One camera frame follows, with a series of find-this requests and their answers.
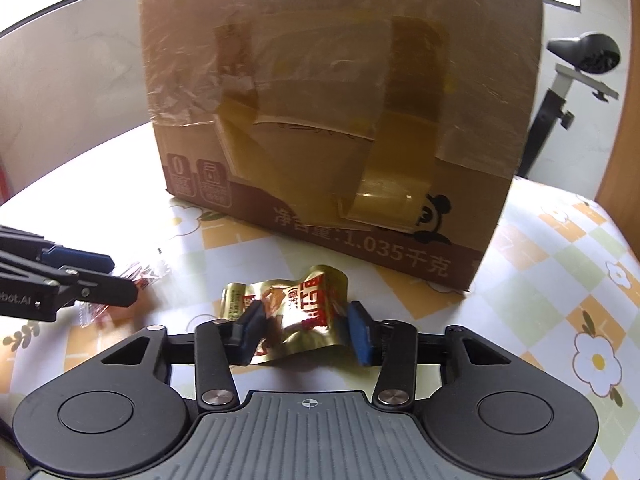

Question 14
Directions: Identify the cardboard box with plastic liner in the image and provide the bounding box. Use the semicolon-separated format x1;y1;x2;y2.
136;0;547;295

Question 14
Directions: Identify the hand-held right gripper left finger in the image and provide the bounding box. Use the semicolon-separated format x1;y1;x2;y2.
102;300;265;409

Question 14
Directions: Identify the checkered floral tablecloth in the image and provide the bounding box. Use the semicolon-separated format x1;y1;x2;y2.
0;120;640;480

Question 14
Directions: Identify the black exercise bike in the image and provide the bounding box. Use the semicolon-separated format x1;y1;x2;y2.
515;32;623;181

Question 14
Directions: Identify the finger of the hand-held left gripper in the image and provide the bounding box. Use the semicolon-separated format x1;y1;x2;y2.
0;227;116;273
0;251;138;307

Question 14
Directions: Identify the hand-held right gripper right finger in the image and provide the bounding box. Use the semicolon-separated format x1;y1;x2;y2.
347;301;516;409

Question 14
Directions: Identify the clear orange candy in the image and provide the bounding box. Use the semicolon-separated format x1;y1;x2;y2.
77;252;173;328

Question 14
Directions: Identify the gold foil snack packet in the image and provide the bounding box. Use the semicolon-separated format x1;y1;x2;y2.
220;266;351;366

